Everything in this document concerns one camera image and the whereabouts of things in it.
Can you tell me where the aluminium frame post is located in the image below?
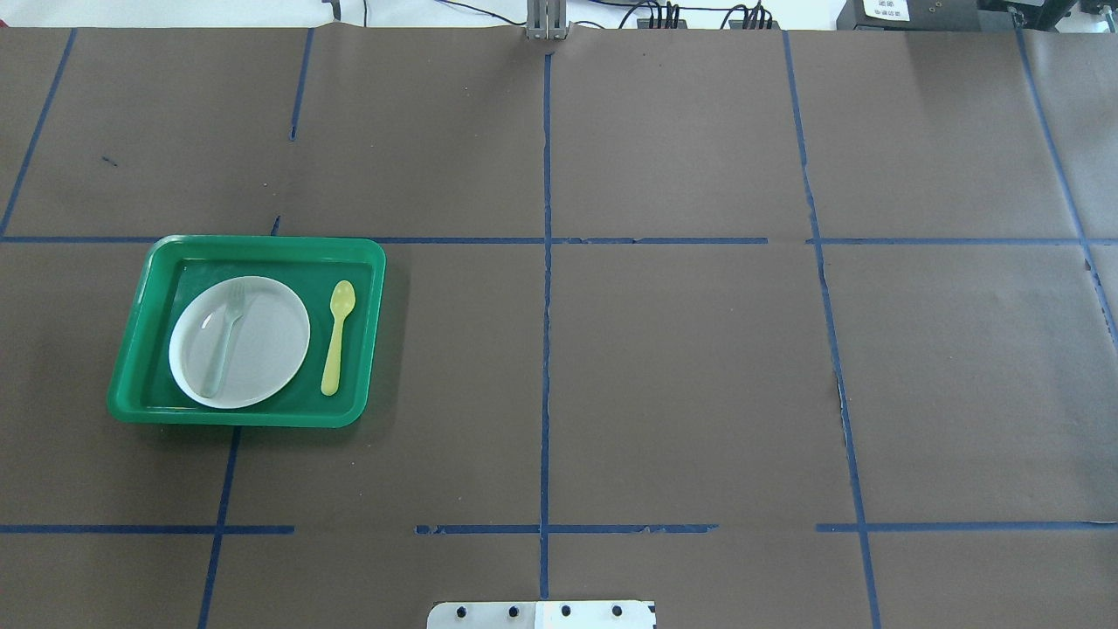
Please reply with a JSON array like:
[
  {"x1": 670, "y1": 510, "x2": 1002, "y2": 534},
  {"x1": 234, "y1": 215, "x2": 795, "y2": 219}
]
[{"x1": 525, "y1": 0, "x2": 570, "y2": 41}]

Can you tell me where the white round plate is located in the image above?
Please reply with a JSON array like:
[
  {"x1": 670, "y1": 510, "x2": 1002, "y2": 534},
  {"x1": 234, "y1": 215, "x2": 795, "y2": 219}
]
[{"x1": 168, "y1": 275, "x2": 311, "y2": 410}]

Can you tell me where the pale green plastic fork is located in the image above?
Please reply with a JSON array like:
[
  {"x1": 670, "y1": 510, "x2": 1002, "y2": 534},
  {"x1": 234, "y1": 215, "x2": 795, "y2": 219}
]
[{"x1": 200, "y1": 279, "x2": 248, "y2": 398}]

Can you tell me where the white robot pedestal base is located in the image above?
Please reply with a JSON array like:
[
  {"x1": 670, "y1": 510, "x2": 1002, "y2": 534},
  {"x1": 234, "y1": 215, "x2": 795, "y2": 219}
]
[{"x1": 426, "y1": 600, "x2": 659, "y2": 628}]

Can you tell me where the yellow plastic spoon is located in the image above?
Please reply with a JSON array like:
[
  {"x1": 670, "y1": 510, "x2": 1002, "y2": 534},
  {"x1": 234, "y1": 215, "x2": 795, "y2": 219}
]
[{"x1": 320, "y1": 280, "x2": 356, "y2": 397}]

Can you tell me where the green plastic tray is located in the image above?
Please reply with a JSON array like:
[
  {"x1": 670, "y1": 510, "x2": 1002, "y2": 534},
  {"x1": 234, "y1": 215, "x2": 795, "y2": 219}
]
[{"x1": 107, "y1": 235, "x2": 387, "y2": 429}]

